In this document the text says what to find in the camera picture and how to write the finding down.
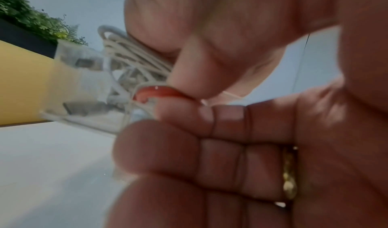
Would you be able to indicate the grey plug piece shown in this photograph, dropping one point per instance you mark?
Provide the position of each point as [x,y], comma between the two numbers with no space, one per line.
[86,108]
[88,63]

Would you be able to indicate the person's right hand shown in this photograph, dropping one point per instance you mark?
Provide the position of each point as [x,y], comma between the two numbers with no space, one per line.
[251,78]

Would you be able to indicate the person's left hand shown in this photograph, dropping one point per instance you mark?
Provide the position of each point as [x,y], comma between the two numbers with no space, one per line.
[327,136]

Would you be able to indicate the black planter box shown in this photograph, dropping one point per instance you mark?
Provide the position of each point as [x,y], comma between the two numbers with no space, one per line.
[24,40]

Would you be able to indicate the green leafy plant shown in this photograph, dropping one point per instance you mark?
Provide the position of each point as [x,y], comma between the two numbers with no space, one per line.
[33,18]

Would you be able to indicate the clear plastic bag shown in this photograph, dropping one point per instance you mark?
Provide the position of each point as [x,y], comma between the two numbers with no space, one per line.
[88,83]

